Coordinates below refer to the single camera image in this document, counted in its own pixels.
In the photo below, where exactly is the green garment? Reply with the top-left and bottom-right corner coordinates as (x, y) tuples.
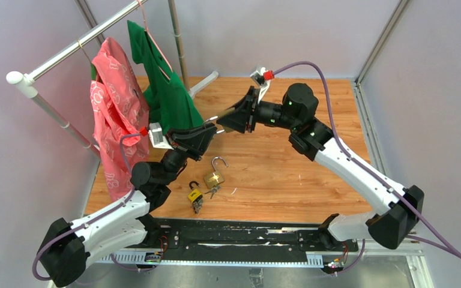
(127, 21), (203, 133)

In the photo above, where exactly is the pink patterned garment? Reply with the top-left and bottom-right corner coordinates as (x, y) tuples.
(89, 37), (149, 201)

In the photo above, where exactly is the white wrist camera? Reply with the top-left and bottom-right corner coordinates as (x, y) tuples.
(148, 122), (173, 149)
(250, 65), (274, 103)

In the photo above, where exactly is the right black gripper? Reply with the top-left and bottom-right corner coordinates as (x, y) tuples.
(215, 86), (298, 134)

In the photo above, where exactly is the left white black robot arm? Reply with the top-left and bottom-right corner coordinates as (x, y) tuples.
(31, 123), (217, 287)

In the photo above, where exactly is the purple cable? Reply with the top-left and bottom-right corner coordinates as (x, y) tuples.
(263, 61), (461, 276)
(31, 127), (149, 282)

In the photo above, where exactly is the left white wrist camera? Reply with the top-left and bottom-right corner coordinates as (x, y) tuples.
(148, 122), (173, 149)

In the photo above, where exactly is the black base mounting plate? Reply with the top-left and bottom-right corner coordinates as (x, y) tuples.
(133, 218), (358, 264)

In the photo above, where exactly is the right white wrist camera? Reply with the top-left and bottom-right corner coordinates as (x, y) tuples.
(250, 65), (274, 103)

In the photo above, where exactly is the aluminium frame rail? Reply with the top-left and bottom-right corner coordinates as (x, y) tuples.
(352, 0), (411, 174)

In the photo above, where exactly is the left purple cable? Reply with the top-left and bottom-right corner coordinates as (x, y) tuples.
(31, 127), (149, 282)

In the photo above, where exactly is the white metal clothes rack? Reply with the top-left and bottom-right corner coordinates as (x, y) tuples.
(5, 0), (220, 160)

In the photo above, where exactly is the yellow black padlock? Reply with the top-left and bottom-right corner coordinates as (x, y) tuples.
(187, 181), (203, 214)

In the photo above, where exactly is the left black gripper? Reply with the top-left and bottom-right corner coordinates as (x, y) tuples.
(162, 127), (220, 187)

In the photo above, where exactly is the brass padlock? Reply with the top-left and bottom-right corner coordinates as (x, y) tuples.
(204, 107), (235, 134)
(203, 157), (228, 199)

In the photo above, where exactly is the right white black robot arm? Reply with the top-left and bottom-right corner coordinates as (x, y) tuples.
(217, 83), (424, 251)

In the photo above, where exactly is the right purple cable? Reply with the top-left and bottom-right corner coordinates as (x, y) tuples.
(263, 61), (461, 276)

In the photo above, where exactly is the pink clothes hanger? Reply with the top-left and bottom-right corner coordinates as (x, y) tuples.
(136, 0), (174, 80)

